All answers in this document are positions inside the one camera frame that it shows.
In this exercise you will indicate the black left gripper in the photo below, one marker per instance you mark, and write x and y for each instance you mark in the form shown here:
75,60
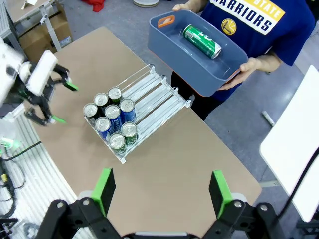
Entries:
49,90

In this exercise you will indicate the white round object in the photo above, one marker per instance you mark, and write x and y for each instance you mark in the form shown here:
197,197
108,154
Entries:
145,3

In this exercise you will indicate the brown cardboard box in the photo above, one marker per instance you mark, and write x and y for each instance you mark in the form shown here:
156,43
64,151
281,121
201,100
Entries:
37,39

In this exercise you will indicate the person's left forearm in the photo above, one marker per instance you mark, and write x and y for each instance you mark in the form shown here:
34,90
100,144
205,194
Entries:
270,59

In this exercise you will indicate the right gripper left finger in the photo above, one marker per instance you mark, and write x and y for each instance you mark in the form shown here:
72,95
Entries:
99,199

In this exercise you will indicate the large white table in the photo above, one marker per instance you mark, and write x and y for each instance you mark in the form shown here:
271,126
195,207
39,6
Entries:
294,139

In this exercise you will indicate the grey cylindrical object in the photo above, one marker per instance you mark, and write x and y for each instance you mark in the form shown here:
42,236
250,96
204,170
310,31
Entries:
268,118

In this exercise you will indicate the blue Pocari Sweat can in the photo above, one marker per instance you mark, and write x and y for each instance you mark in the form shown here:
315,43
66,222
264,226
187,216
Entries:
112,111
127,105
102,123

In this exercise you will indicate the person in blue Warriors shirt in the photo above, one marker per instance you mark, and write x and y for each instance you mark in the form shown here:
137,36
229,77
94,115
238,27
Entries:
286,37

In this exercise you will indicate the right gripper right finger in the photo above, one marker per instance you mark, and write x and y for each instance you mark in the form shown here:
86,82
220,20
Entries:
224,199

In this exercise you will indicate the wood top white-legged table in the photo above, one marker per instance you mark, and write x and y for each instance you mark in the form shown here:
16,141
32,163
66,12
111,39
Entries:
22,11

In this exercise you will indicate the person's right hand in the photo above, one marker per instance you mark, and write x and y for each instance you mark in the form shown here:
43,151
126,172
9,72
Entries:
192,5

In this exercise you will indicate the clear white can dispenser rack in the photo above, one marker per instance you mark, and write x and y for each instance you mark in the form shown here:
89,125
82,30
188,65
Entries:
154,92

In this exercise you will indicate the white ribbed base panel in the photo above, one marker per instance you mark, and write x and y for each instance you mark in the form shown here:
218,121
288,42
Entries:
37,174

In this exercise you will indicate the person's left hand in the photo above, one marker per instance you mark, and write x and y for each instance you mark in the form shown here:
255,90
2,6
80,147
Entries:
249,68

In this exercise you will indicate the green soda can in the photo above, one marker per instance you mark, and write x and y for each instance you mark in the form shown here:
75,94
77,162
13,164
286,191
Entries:
117,140
129,129
202,41

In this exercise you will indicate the red fabric piece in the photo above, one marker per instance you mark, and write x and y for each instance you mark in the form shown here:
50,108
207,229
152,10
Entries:
96,5

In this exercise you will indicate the grey metal rack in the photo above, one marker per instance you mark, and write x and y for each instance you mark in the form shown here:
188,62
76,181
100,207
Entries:
5,25

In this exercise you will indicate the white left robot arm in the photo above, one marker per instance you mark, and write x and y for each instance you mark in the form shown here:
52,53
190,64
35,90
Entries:
41,72

